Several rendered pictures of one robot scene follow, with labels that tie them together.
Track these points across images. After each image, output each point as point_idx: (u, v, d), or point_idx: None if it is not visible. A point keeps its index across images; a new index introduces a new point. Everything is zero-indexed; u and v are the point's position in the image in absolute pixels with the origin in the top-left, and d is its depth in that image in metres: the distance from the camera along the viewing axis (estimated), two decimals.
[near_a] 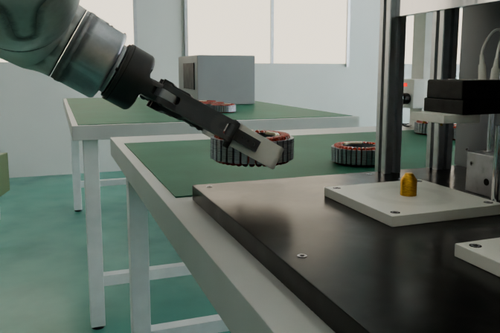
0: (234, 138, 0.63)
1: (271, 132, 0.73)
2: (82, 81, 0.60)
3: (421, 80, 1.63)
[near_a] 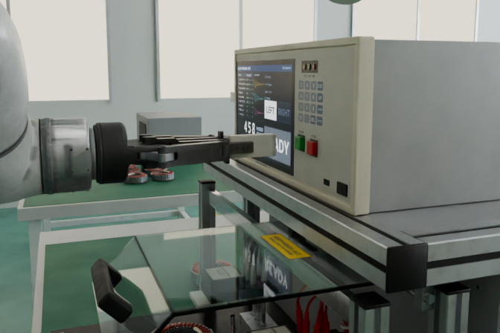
0: None
1: (198, 329, 0.96)
2: None
3: None
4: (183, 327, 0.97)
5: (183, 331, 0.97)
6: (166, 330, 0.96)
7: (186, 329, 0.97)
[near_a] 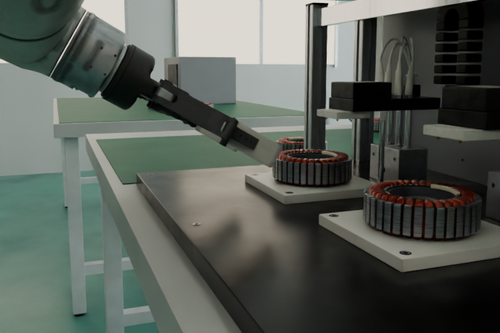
0: None
1: (329, 152, 0.78)
2: None
3: None
4: (308, 152, 0.79)
5: (308, 156, 0.79)
6: (289, 153, 0.78)
7: (312, 154, 0.79)
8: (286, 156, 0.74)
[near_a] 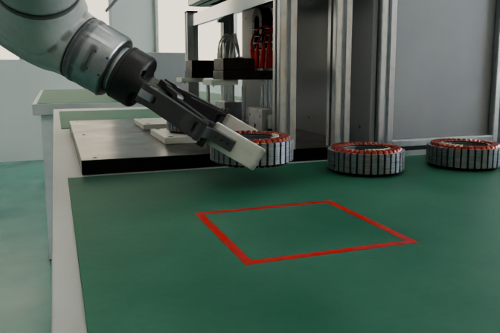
0: (225, 117, 0.79)
1: (276, 134, 0.72)
2: None
3: None
4: (261, 134, 0.74)
5: (260, 137, 0.74)
6: (239, 133, 0.75)
7: (264, 136, 0.74)
8: None
